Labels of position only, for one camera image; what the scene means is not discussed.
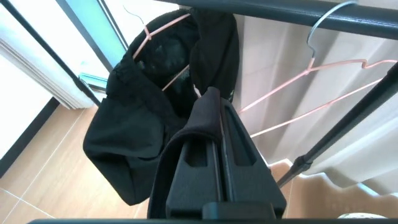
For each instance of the window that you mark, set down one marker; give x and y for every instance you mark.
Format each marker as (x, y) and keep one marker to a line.
(93, 31)

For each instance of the black garment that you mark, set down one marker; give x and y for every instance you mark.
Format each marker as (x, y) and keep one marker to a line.
(202, 118)

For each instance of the beige curtain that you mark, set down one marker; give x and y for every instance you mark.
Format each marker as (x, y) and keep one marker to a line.
(280, 93)
(46, 77)

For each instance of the pink clothes hanger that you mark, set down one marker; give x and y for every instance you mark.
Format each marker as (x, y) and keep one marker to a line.
(149, 36)
(308, 71)

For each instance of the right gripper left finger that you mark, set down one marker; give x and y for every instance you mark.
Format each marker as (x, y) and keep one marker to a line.
(192, 186)

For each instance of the black clothes rack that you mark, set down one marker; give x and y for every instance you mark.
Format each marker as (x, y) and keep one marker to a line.
(342, 15)

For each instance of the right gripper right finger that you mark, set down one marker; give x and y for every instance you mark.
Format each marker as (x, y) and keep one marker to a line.
(252, 186)

